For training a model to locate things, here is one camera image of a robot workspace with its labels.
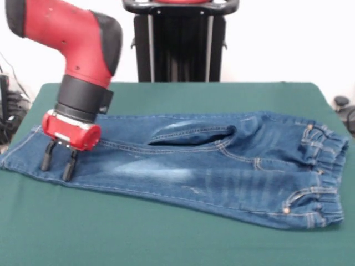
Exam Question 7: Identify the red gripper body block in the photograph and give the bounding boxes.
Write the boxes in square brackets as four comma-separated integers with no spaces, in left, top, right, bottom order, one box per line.
[42,109,102,152]

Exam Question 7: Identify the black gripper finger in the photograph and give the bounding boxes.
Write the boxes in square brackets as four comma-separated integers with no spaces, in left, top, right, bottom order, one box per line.
[62,149,80,182]
[40,140,58,172]

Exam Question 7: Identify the blue denim jeans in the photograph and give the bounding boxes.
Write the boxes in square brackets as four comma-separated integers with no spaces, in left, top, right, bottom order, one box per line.
[0,110,350,231]

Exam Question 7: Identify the black electronics box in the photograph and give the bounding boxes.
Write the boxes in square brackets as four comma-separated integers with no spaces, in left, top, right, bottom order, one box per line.
[0,74,11,120]

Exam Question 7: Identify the dark green table cloth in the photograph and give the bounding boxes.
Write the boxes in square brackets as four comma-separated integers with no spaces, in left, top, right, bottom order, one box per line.
[0,81,355,266]

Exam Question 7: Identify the black chair base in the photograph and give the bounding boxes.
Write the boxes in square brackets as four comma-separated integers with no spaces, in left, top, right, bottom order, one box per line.
[334,95,355,138]

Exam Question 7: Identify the black cable bundle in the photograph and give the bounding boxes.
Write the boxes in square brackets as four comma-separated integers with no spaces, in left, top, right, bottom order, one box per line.
[0,90,31,145]

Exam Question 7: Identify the black robot pedestal stand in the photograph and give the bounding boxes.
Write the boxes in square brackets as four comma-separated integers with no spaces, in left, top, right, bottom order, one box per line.
[121,0,241,83]

